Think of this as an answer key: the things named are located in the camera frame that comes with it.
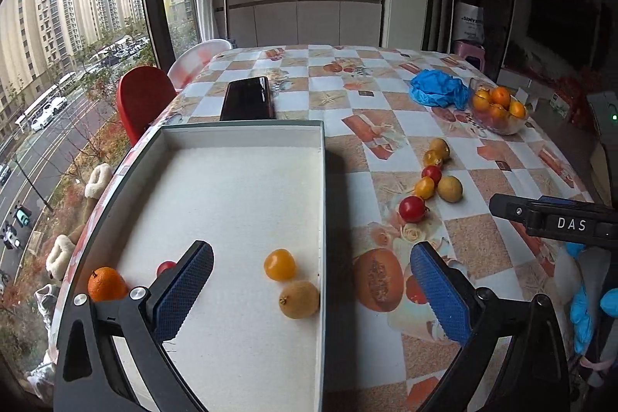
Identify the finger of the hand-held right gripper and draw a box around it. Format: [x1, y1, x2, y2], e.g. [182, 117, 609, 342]
[537, 195, 592, 206]
[490, 194, 546, 238]

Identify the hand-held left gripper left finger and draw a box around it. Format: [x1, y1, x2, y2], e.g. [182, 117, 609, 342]
[53, 239, 214, 412]

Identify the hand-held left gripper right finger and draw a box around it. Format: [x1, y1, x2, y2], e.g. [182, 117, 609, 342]
[409, 241, 573, 412]

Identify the white lined green box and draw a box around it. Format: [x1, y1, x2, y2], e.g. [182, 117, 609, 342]
[58, 119, 328, 412]

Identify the person's right hand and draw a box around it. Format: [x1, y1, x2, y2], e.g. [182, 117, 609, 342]
[570, 285, 618, 342]

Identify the person's clothing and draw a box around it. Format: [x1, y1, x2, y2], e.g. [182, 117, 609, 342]
[554, 245, 618, 388]

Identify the printed checkered tablecloth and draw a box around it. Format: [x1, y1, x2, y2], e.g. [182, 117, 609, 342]
[53, 44, 599, 412]

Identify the clear glass bowl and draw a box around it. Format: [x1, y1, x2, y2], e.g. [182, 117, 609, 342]
[468, 76, 532, 136]

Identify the white green carton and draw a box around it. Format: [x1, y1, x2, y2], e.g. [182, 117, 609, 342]
[549, 92, 573, 114]

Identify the stack of red gift boxes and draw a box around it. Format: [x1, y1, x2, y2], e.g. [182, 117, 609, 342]
[555, 74, 604, 104]

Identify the fluffy beige slipper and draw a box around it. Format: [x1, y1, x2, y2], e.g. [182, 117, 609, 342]
[84, 163, 114, 200]
[46, 234, 74, 282]

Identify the crumpled blue plastic bag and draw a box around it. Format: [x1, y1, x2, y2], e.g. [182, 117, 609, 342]
[409, 69, 471, 109]

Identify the pink plastic stool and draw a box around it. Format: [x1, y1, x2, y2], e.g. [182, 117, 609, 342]
[451, 41, 487, 72]

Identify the white paper bag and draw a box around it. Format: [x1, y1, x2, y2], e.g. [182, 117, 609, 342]
[451, 2, 485, 43]

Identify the red plastic chair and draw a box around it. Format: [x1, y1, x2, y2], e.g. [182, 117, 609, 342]
[117, 66, 178, 147]

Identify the black smartphone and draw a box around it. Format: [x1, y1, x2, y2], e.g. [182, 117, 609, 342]
[219, 76, 277, 122]

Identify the white plastic chair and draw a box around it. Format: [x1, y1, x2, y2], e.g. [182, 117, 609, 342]
[166, 39, 233, 92]

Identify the white cabinet counter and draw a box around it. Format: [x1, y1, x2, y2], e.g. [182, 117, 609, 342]
[212, 0, 389, 48]

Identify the wall television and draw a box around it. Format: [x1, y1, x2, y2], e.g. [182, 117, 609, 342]
[524, 0, 604, 72]

